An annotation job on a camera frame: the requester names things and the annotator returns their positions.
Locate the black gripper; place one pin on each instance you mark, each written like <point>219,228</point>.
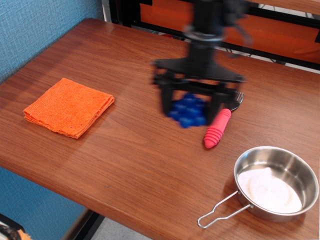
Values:
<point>198,73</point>

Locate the blue toy grape bunch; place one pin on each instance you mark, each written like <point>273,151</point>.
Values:
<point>189,111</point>

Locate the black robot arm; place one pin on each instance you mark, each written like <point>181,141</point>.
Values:
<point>210,18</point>

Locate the small steel pan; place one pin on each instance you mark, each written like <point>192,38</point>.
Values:
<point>273,184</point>

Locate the folded orange towel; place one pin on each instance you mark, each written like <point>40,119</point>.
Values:
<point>68,108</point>

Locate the dark object at corner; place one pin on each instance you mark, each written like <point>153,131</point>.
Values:
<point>11,230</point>

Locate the fork with pink handle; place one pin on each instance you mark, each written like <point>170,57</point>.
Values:
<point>216,129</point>

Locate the black and orange frame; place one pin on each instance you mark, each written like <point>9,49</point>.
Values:
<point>276,35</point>

